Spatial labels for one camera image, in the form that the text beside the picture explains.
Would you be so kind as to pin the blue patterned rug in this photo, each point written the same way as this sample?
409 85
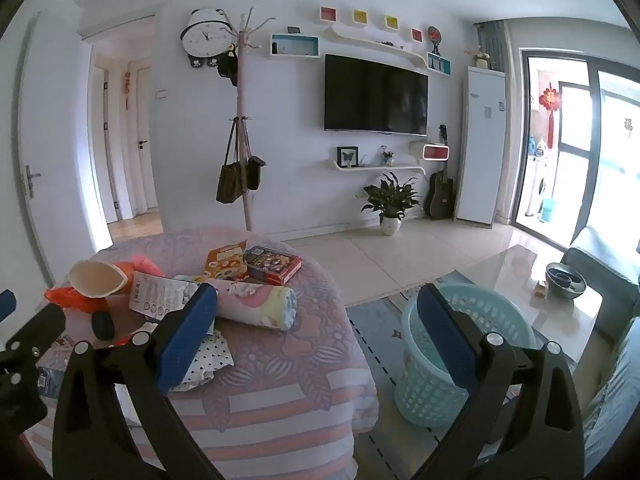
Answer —
370 330

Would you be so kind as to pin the small teal box shelf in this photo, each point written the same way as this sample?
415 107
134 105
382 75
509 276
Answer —
439 64

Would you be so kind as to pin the crushed red paper cup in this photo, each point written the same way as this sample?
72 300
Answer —
97 280

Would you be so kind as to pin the grey-green sofa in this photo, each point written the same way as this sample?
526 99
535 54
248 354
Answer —
600 260

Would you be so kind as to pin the small black oval object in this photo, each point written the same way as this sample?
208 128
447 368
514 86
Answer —
103 326

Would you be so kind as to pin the small wooden block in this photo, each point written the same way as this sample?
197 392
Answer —
540 291

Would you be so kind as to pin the butterfly picture frame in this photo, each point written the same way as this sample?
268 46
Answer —
347 156

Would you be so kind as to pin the white hallway door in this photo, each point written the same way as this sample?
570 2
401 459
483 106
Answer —
146 110

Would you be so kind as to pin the black cap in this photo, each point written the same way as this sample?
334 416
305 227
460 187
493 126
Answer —
227 67

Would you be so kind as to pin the white polka-dot paper bag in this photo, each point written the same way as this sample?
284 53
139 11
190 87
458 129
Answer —
214 355

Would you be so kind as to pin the red knot decoration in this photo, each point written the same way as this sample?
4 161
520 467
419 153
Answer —
550 100

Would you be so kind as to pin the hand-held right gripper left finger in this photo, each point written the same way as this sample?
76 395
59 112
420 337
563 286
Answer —
186 332

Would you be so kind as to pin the pink coat rack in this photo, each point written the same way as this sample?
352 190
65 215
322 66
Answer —
243 110

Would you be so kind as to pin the small flower vase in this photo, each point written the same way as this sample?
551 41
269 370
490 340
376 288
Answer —
386 156

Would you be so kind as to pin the red hanging door ornament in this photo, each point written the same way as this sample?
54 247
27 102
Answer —
127 90

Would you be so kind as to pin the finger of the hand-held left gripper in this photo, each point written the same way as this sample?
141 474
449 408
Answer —
35 327
6 302

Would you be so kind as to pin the red square wall box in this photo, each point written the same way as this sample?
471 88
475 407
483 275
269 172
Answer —
328 13
417 34

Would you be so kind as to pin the large white door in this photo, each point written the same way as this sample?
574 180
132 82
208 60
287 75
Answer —
55 135

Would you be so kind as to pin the blue bucket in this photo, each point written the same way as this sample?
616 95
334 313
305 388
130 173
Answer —
549 210

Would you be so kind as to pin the potted green plant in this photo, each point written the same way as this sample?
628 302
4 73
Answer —
391 200

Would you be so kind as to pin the panda wall clock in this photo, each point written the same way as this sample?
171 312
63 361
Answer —
205 37

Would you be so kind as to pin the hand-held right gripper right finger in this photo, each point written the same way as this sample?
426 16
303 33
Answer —
445 340

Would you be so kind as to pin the dark acoustic guitar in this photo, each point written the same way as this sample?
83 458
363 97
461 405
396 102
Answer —
440 197

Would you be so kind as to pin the pastel printed tissue pack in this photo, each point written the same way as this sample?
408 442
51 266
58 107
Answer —
255 305

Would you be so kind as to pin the beige ornament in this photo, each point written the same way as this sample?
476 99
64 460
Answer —
481 59

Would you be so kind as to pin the white box shelf teal inside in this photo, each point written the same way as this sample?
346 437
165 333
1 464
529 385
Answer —
295 35

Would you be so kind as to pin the sliding glass door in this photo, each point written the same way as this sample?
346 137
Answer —
595 135

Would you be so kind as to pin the grey curtain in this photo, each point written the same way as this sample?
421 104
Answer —
492 42

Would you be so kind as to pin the red and white box shelf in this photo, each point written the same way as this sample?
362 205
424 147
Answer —
436 151

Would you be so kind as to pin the brown tote bag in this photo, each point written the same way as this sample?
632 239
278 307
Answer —
231 182

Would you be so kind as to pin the glass coffee table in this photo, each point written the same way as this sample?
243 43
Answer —
510 270

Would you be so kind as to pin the yellow square wall box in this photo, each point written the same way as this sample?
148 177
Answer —
391 21
360 16

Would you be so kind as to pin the light blue plastic basket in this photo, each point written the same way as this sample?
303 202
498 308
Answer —
500 320

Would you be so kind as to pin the small black bag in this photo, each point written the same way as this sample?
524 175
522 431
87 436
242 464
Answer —
255 172

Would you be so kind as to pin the white refrigerator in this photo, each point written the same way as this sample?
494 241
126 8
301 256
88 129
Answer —
480 150

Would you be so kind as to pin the long curved white wall shelf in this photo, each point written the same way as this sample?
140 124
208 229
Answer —
370 41

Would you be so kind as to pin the grey bowl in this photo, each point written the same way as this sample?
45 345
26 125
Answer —
565 280

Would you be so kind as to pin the low curved white wall shelf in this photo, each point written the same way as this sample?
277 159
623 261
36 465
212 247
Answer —
380 167

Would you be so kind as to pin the white washing machine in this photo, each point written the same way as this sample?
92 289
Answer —
539 185

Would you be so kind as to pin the pink packet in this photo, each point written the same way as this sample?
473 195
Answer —
147 264

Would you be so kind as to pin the orange snack packet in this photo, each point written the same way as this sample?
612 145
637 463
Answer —
225 260

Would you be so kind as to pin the white printed wrapper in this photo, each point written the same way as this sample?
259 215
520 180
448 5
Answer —
155 300

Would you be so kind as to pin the wall-mounted television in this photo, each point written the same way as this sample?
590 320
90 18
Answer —
375 92

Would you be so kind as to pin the dark red cardboard box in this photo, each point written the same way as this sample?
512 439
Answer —
272 264

